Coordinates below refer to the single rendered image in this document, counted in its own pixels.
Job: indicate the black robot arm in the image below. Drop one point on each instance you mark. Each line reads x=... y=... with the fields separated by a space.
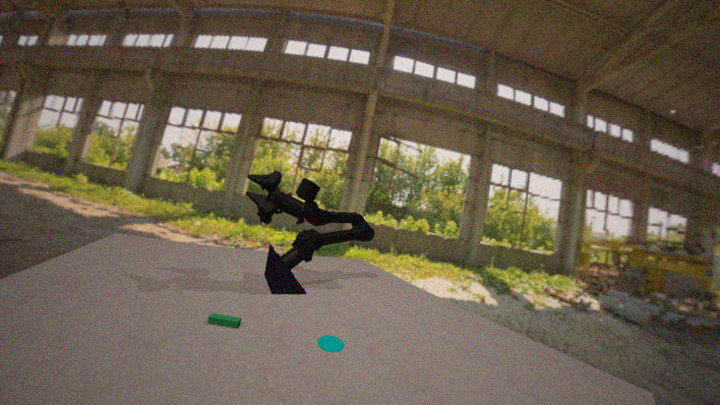
x=309 y=241

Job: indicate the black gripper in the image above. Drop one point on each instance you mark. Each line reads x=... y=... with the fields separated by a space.
x=270 y=182

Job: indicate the green rectangular post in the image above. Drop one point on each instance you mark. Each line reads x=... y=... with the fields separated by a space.
x=222 y=320

